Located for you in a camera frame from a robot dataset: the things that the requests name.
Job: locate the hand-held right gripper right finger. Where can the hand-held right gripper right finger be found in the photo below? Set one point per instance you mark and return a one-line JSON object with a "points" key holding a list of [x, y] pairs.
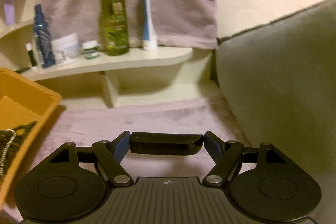
{"points": [[211, 146]]}

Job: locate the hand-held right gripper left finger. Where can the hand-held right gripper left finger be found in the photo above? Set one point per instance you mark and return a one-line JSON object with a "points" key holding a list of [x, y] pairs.
{"points": [[123, 146]]}

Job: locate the black wristband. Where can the black wristband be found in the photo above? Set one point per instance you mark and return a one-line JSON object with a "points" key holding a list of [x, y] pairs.
{"points": [[165, 144]]}

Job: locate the orange plastic tray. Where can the orange plastic tray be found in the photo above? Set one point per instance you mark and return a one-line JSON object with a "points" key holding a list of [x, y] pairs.
{"points": [[21, 92]]}

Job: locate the lilac plush cloth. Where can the lilac plush cloth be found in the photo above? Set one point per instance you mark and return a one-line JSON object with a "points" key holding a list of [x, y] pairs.
{"points": [[157, 119]]}

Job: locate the cream wooden shelf unit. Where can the cream wooden shelf unit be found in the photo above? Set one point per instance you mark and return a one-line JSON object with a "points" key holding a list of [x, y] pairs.
{"points": [[131, 59]]}

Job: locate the grey cushion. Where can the grey cushion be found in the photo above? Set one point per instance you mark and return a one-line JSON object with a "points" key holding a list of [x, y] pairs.
{"points": [[275, 82]]}

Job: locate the small green label jar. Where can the small green label jar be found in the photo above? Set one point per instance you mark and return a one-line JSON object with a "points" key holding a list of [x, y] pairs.
{"points": [[90, 50]]}

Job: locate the white cream jar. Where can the white cream jar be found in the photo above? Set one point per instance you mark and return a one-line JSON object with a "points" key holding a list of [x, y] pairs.
{"points": [[65, 49]]}

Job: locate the green spray bottle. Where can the green spray bottle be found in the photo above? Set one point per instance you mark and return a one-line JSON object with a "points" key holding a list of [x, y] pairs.
{"points": [[114, 19]]}

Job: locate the lip balm stick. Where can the lip balm stick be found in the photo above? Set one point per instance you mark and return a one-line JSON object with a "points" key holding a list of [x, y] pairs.
{"points": [[31, 56]]}

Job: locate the blue and white tube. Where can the blue and white tube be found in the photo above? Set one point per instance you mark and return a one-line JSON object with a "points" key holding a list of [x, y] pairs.
{"points": [[148, 16]]}

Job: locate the blue spray bottle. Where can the blue spray bottle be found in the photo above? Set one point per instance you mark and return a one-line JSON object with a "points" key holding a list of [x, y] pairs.
{"points": [[43, 40]]}

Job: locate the purple tube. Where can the purple tube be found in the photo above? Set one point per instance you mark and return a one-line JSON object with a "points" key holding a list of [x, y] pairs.
{"points": [[10, 12]]}

